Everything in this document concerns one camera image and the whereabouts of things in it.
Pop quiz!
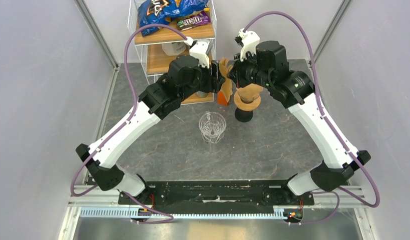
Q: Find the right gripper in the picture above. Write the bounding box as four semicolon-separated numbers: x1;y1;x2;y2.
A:
228;49;273;89

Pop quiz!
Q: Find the round wooden dripper stand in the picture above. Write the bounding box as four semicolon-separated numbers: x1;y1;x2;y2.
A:
233;92;261;112

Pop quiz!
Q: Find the black coffee server pot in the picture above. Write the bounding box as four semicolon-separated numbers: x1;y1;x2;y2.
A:
234;108;253;123

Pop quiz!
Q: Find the clear glass dripper with handle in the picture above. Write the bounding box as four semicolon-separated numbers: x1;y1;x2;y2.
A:
199;111;227;135

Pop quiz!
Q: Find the glass carafe with brown band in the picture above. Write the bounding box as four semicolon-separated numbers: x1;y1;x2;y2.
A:
202;132;224;144

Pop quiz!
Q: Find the brown paper coffee filter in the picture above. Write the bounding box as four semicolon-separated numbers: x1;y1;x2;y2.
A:
236;83;263;102

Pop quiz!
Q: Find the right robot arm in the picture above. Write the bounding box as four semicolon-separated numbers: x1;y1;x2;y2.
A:
228;38;371;205

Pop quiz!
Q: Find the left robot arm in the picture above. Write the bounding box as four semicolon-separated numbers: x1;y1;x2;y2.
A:
75;55;225;205

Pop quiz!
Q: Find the brown paper filter stack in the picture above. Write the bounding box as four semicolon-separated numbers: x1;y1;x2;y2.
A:
221;78;233;98

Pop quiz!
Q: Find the orange filter holder box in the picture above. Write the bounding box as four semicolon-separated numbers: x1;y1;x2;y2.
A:
217;90;233;106

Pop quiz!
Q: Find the grey green spray bottle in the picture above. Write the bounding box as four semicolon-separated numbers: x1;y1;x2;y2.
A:
196;91;207;98

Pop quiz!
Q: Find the purple candy bag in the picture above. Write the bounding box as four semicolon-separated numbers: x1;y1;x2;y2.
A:
176;11;211;31

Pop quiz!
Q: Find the blue chips bag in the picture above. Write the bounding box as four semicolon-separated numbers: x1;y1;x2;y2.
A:
137;0;208;27

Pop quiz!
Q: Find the white wire shelf rack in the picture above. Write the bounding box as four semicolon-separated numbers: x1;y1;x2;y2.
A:
127;0;217;105

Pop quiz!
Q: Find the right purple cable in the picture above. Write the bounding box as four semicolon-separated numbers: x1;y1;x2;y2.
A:
243;10;381;226

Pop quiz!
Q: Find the purple cable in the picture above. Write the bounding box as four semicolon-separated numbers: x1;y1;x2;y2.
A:
70;23;195;225
243;10;381;226

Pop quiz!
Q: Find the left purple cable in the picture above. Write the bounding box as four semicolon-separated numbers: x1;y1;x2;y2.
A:
70;23;195;225

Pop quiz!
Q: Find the aluminium frame rail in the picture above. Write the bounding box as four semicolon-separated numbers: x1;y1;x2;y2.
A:
58;189;377;240

